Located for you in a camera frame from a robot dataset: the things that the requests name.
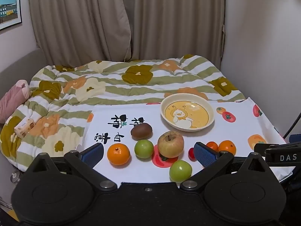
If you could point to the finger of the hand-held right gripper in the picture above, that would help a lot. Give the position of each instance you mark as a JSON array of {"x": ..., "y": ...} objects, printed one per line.
[
  {"x": 296, "y": 138},
  {"x": 261, "y": 147}
]

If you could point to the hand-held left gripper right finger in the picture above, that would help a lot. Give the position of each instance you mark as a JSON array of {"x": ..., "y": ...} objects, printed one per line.
[{"x": 205, "y": 155}]

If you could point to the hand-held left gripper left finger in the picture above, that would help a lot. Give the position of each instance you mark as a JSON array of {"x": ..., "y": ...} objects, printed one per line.
[{"x": 93, "y": 155}]

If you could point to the small orange tangerine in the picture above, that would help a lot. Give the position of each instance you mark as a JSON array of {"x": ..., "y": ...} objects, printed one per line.
[
  {"x": 212, "y": 146},
  {"x": 227, "y": 147}
]

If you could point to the small red fruit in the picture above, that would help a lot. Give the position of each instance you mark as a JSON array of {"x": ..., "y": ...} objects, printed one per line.
[{"x": 191, "y": 153}]

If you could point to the large orange tangerine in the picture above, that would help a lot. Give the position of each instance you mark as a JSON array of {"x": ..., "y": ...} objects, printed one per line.
[{"x": 118, "y": 155}]

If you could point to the green round fruit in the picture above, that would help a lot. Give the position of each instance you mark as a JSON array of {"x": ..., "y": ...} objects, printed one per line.
[
  {"x": 144, "y": 149},
  {"x": 180, "y": 171}
]

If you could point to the yellow red apple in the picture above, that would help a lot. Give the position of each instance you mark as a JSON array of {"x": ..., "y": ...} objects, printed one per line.
[{"x": 170, "y": 144}]

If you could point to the cream bowl with duck print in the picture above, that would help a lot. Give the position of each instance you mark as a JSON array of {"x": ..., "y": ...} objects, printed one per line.
[{"x": 188, "y": 119}]

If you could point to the brown kiwi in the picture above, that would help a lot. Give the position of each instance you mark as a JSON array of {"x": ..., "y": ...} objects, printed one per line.
[{"x": 141, "y": 131}]

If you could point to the white persimmon print cloth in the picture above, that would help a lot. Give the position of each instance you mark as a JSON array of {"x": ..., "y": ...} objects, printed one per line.
[{"x": 235, "y": 134}]

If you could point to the tissue packet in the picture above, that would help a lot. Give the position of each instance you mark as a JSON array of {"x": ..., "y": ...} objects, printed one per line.
[{"x": 24, "y": 128}]

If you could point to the round metal fitting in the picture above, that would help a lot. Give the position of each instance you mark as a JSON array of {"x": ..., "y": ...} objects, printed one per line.
[{"x": 15, "y": 177}]

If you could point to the striped floral blanket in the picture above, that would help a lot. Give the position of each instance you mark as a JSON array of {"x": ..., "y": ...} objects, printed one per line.
[{"x": 141, "y": 87}]

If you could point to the pink plush toy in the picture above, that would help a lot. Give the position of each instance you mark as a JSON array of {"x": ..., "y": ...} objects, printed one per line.
[{"x": 11, "y": 98}]

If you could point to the grey padded headboard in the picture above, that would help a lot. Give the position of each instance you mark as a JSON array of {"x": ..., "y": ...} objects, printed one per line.
[{"x": 18, "y": 68}]

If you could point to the framed wall poster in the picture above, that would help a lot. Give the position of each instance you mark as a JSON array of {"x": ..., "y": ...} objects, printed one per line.
[{"x": 9, "y": 7}]

